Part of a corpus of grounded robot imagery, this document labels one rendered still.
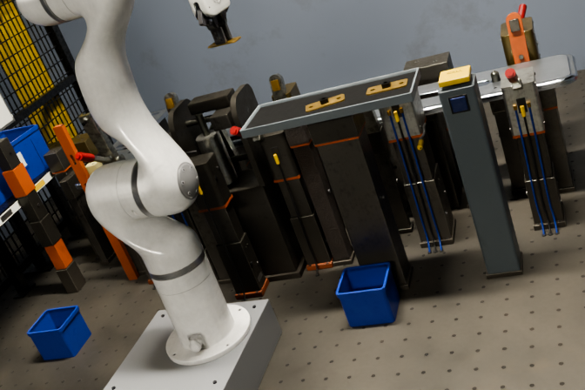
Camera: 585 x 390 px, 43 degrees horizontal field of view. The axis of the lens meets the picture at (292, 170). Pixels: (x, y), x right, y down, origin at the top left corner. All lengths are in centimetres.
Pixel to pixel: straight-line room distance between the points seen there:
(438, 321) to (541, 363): 25
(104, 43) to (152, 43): 261
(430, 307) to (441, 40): 211
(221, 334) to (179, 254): 21
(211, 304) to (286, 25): 233
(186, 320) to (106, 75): 52
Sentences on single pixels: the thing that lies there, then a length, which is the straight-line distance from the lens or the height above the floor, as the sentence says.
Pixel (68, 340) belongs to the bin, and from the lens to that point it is 201.
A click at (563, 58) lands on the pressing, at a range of 189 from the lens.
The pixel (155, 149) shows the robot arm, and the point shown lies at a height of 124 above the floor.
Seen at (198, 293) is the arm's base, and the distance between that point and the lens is 153.
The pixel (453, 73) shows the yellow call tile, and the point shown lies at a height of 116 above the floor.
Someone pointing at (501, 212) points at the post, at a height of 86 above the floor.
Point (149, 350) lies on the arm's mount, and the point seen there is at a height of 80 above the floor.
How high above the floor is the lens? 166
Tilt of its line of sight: 23 degrees down
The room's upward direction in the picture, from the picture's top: 21 degrees counter-clockwise
